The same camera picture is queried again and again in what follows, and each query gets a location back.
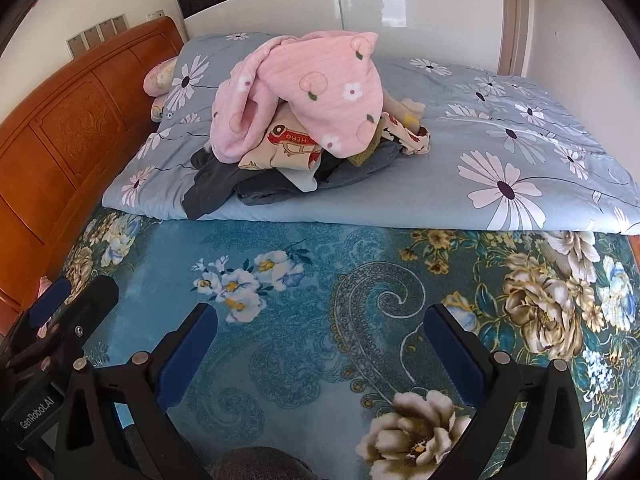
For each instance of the small white wall plate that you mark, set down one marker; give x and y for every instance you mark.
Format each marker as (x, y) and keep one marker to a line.
(156, 12)

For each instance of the glossy white wardrobe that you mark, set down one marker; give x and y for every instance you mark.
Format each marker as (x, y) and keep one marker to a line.
(425, 20)

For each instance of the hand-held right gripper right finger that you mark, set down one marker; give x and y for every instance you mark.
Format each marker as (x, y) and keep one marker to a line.
(452, 355)

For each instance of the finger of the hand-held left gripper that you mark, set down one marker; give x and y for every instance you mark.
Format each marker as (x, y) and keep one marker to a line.
(47, 302)
(92, 305)

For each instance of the cream cartoon print garment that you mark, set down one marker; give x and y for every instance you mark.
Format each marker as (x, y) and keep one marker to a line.
(285, 145)

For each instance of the pink floral pillow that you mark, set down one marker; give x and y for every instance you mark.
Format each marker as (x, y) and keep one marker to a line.
(160, 77)

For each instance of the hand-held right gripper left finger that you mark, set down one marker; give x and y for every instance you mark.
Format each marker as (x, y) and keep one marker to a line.
(189, 352)

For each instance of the blue-grey garment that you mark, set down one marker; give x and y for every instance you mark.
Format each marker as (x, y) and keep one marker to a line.
(350, 175)

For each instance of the person's grey trouser leg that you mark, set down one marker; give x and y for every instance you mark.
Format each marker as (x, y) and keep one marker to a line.
(260, 467)

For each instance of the carved wooden headboard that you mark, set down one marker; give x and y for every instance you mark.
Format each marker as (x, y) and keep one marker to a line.
(65, 125)

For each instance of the grey wall switch panel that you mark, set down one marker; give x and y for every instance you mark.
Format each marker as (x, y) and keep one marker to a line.
(97, 35)

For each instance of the teal floral blanket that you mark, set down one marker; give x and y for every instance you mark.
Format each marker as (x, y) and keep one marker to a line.
(310, 280)

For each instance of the olive yellow garment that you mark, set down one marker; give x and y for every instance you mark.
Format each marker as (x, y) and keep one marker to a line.
(370, 155)

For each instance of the light blue daisy quilt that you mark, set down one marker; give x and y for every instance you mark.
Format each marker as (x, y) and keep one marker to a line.
(450, 160)

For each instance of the beige door frame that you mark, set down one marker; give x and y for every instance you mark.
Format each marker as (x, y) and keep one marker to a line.
(515, 20)

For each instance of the pink fleece garment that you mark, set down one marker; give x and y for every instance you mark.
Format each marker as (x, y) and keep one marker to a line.
(320, 90)

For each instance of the dark grey garment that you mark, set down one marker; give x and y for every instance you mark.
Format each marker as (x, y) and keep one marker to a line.
(210, 185)

